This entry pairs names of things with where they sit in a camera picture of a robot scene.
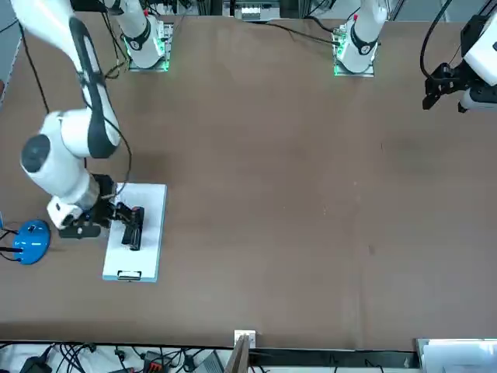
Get white paper sheet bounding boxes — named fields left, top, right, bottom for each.
left=103, top=183, right=167, bottom=277

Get black cable of blue device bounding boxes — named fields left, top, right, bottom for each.
left=0, top=228, right=23, bottom=262

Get brown wooden board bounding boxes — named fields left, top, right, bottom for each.
left=226, top=334, right=252, bottom=373

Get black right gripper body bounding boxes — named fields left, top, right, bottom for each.
left=82, top=174, right=117, bottom=231

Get black cable across table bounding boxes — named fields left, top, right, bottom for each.
left=239, top=18, right=339, bottom=44

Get light blue clipboard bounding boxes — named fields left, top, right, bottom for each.
left=102, top=183, right=168, bottom=284

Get white box with grey rim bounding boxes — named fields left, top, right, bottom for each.
left=415, top=337, right=497, bottom=373

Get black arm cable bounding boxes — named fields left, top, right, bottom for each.
left=420, top=0, right=454, bottom=78
left=77, top=0, right=133, bottom=196

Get blue dome-shaped device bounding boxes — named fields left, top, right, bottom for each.
left=13, top=220, right=52, bottom=267

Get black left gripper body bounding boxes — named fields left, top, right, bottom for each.
left=442, top=64, right=474, bottom=94

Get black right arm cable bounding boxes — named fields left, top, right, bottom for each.
left=77, top=0, right=133, bottom=196

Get white wall socket box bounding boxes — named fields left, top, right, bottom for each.
left=234, top=329, right=258, bottom=349

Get black power adapter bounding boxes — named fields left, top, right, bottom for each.
left=19, top=345, right=54, bottom=373

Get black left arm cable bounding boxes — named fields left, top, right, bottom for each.
left=420, top=0, right=454, bottom=78

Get black power strip red switches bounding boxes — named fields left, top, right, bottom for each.
left=141, top=349, right=172, bottom=373

